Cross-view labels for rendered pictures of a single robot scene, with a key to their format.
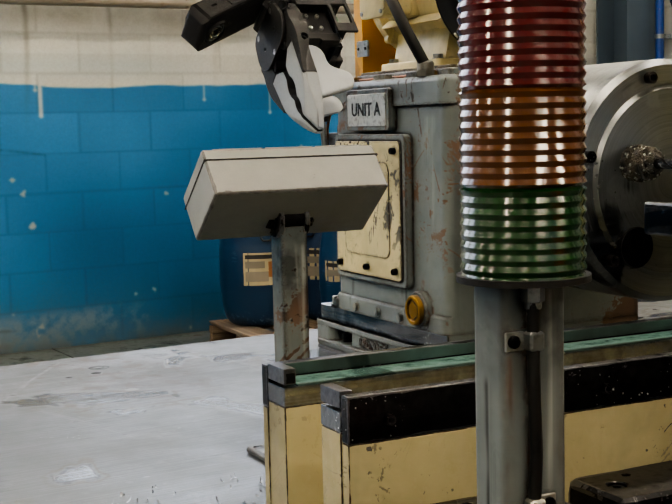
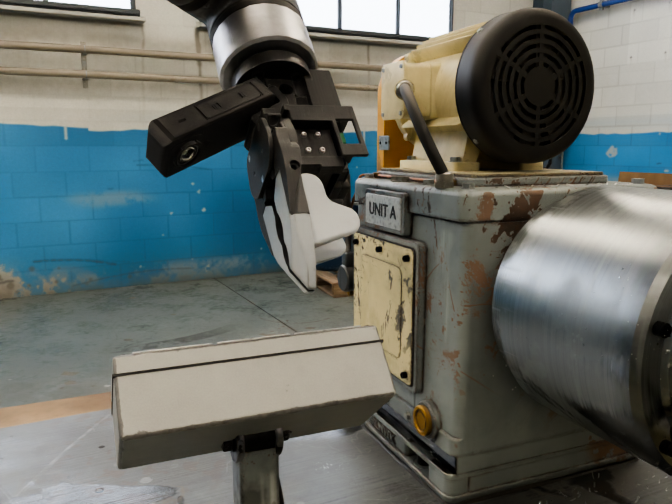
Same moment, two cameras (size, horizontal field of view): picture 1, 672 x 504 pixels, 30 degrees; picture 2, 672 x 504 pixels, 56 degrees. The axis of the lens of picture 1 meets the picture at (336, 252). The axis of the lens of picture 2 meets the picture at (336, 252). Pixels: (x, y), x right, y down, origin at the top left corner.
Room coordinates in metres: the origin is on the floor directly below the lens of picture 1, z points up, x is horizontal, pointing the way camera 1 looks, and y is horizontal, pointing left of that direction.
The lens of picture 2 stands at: (0.76, -0.04, 1.21)
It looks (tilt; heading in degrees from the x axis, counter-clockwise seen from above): 10 degrees down; 4
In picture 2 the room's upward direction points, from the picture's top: straight up
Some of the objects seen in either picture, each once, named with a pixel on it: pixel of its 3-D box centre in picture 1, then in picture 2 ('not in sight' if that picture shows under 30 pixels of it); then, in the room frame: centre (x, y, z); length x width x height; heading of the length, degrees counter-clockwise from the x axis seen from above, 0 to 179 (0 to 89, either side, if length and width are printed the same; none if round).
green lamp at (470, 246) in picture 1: (522, 232); not in sight; (0.59, -0.09, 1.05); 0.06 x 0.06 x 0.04
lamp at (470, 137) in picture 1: (522, 137); not in sight; (0.59, -0.09, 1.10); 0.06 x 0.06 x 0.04
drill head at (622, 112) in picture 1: (583, 177); (612, 307); (1.42, -0.28, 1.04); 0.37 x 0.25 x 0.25; 26
